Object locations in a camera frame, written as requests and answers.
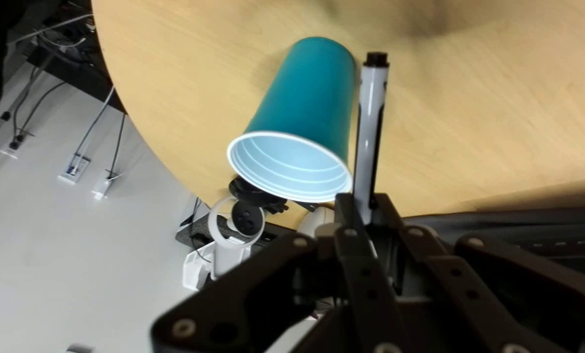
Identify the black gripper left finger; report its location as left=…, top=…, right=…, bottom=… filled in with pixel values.
left=150, top=195, right=405, bottom=353

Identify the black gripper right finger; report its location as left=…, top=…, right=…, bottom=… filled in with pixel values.
left=368, top=195, right=585, bottom=353

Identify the grey marker black cap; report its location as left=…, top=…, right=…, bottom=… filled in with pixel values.
left=350, top=50, right=390, bottom=228

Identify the light blue plastic cup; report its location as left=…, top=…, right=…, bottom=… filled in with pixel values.
left=225, top=36, right=358, bottom=205

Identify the white plastic fixture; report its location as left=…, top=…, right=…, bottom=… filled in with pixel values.
left=180, top=195, right=268, bottom=291

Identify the grey cable with plug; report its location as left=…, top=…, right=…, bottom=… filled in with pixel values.
left=89, top=114, right=129, bottom=203
left=56, top=85, right=119, bottom=187
left=0, top=65, right=66, bottom=160

